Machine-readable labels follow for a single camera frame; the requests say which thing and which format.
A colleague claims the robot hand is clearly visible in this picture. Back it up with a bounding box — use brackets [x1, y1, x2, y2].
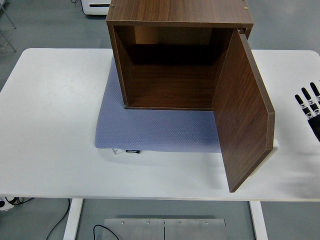
[294, 81, 320, 142]

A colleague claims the brown wooden cabinet door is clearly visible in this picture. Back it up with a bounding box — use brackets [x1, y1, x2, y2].
[211, 27, 276, 194]

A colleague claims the brown wooden cabinet body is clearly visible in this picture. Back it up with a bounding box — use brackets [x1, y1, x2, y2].
[105, 0, 254, 111]

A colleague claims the white table leg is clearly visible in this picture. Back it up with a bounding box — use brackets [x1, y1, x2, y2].
[248, 200, 269, 240]
[62, 198, 84, 240]

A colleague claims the blue-grey dotted mat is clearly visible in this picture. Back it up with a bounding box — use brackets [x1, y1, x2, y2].
[94, 58, 224, 154]

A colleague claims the grey metal plate with screws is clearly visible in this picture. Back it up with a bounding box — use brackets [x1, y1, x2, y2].
[103, 217, 226, 240]

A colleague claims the white appliance with dark slot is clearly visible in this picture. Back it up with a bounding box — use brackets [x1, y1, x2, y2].
[81, 0, 112, 17]

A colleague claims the white power strip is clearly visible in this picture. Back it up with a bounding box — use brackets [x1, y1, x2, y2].
[0, 195, 16, 212]

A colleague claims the thick black floor cable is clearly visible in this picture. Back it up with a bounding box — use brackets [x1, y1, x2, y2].
[93, 224, 120, 240]

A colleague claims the thin black floor cable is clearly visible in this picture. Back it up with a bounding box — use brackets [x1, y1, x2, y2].
[48, 198, 71, 240]

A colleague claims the grey metal rack frame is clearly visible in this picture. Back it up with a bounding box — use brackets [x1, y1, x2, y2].
[0, 0, 18, 53]

